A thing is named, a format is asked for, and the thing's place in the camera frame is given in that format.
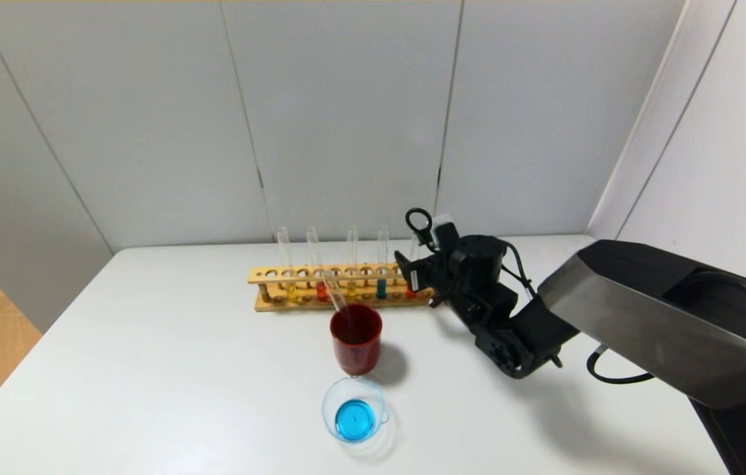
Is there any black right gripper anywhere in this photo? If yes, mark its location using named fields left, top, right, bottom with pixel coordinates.
left=394, top=249, right=449, bottom=293

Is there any test tube red liquid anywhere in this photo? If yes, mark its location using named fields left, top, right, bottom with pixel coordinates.
left=405, top=231, right=423, bottom=300
left=306, top=227, right=329, bottom=303

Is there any test tube blue liquid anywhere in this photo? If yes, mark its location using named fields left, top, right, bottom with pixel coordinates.
left=375, top=226, right=390, bottom=301
left=322, top=270, right=356, bottom=334

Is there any test tube yellow liquid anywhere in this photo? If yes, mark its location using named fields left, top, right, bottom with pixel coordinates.
left=278, top=228, right=299, bottom=303
left=345, top=226, right=359, bottom=301

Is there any wooden test tube rack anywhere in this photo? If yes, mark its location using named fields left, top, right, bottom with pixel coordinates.
left=247, top=262, right=439, bottom=313

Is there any red plastic cup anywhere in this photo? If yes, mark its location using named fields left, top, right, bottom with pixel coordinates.
left=329, top=303, right=383, bottom=377

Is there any clear glass dish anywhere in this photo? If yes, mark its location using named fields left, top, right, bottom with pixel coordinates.
left=321, top=375, right=398, bottom=461

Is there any black camera cable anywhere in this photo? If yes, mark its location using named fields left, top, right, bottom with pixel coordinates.
left=405, top=208, right=437, bottom=252

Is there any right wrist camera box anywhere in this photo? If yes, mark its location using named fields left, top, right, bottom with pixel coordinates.
left=429, top=214, right=460, bottom=249

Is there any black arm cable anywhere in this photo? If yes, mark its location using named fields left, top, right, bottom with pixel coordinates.
left=586, top=347, right=654, bottom=385

